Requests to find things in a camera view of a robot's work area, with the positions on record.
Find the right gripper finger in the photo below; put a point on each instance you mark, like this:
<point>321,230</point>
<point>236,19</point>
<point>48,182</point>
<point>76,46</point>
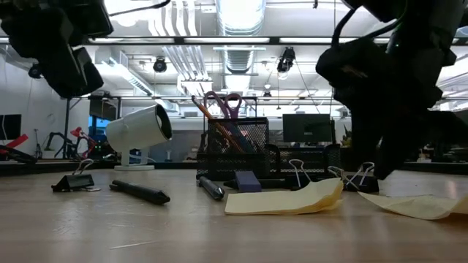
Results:
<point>402,139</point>
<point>365,135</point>

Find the orange pencil with eraser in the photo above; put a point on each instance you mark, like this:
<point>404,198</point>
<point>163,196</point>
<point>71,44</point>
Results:
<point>204,110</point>

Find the black binder clip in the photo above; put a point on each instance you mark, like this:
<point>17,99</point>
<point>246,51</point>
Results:
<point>365,184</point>
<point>73,181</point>
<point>292,182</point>

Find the black overhead rig bar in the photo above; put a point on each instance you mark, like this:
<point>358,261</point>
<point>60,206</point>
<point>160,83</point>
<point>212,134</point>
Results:
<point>275,40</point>

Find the black computer monitor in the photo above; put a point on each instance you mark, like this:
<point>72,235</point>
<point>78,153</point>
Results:
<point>307,128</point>

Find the black pen with clip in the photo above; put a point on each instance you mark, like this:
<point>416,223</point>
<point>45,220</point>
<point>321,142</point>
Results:
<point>140,191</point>

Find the white spotlight lamp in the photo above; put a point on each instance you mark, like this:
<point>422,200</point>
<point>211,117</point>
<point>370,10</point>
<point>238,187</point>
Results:
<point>135,131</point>

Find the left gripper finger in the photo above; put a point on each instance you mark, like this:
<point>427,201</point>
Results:
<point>64,75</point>
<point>91,71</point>

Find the silver ventilation duct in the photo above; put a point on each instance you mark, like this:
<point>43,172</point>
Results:
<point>239,18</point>

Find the black marker pen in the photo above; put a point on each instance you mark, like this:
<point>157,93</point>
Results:
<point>272,183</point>

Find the black ceiling spotlight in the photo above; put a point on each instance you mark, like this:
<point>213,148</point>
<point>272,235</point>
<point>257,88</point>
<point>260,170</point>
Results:
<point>160,65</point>
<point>287,58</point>
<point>34,72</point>

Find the yellow sticky sheet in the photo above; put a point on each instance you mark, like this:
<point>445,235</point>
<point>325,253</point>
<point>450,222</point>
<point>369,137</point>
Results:
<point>417,208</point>

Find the yellow sticky note pad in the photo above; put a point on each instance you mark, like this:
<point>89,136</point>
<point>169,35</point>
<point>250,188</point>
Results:
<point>278,202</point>

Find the black hanging box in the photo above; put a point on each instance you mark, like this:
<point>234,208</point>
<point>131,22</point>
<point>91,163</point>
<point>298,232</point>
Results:
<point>104,109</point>

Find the black aluminium table frame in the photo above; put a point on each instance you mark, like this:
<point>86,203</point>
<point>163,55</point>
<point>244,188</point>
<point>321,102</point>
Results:
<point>36,168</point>

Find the red desk lamp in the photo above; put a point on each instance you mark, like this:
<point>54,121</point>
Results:
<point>76,131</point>

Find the purple eraser block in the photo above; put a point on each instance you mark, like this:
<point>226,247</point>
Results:
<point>248,181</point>

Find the dark wall screen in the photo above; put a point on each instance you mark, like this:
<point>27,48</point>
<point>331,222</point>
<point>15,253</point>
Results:
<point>11,127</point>

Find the black mesh desk organizer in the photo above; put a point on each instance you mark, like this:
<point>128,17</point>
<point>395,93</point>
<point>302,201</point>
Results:
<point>237,164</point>

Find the dark grey pen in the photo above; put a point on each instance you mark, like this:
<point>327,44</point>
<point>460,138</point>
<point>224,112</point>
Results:
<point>212,188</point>

